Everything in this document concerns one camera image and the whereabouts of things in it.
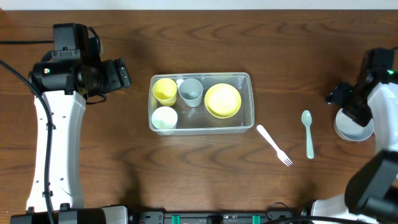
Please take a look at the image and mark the light blue plastic bowl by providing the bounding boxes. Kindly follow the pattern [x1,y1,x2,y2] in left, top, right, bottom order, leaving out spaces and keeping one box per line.
[333,108,374,142]

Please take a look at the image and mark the pale green plastic spoon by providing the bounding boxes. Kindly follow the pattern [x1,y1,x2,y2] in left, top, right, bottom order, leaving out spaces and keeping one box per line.
[301,110,315,159]

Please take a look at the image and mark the yellow plastic cup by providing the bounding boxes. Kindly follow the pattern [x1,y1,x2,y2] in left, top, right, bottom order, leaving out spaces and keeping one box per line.
[152,78,178,106]

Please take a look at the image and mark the white plastic cup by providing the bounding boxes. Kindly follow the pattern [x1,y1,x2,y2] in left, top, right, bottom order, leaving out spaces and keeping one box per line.
[151,106,178,129]

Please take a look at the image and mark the grey plastic cup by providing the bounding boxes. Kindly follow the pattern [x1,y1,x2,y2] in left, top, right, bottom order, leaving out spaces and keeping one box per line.
[178,78,203,108]

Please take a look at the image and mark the white plastic fork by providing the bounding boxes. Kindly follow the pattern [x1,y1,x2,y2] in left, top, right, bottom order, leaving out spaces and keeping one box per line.
[256,124,293,167]

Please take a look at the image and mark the yellow plastic bowl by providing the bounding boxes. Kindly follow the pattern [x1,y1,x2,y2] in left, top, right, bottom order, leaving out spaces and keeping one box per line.
[205,83,242,119]

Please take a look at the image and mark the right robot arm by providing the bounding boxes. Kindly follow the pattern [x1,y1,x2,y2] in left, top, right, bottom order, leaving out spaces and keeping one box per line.
[306,47,397,223]

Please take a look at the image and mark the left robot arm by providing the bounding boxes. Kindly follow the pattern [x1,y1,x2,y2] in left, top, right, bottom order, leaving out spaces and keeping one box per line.
[11,23,131,223]

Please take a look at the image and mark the clear plastic container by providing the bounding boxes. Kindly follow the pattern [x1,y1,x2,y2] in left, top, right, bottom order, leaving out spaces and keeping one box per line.
[148,72,255,136]

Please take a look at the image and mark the left black cable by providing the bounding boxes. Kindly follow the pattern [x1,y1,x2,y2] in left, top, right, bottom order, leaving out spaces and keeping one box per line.
[0,39,57,224]

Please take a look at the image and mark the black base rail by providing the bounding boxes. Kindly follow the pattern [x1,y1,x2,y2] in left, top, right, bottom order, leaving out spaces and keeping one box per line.
[127,208,297,224]

